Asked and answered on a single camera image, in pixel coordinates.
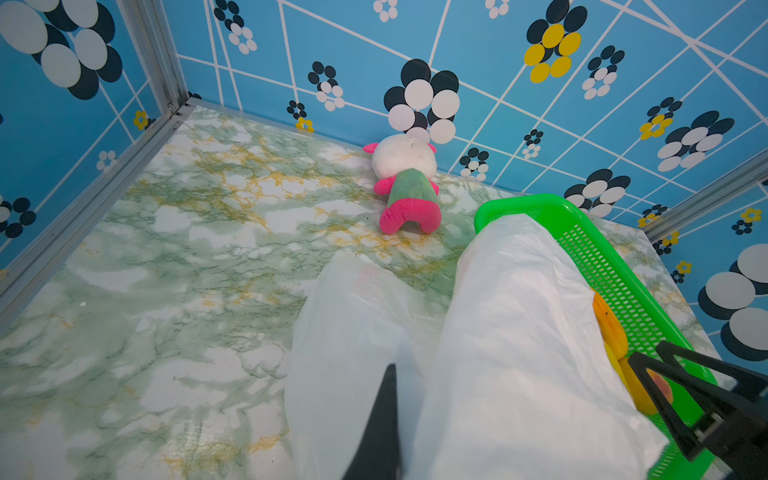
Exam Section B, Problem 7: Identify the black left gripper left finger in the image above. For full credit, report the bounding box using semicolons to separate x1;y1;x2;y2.
342;363;401;480

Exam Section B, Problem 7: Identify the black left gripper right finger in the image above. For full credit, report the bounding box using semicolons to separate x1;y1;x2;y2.
629;341;767;479

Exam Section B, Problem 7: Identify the long yellow fruit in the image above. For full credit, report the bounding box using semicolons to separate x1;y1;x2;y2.
603;342;640;410

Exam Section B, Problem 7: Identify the white plastic bag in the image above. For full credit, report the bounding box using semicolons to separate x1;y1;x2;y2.
284;214;667;479

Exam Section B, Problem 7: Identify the green plastic mesh basket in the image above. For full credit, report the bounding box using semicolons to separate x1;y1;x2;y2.
474;194;714;479

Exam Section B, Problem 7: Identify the pink white plush toy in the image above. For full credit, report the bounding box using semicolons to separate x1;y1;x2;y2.
363;134;442;235

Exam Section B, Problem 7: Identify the aluminium frame post right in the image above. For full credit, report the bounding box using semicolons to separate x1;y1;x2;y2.
643;149;767;241

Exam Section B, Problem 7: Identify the aluminium frame post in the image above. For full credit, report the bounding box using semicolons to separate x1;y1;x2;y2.
643;149;767;241
1;1;188;324

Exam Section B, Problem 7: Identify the aluminium frame post left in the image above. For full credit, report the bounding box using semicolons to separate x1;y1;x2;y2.
1;1;188;324

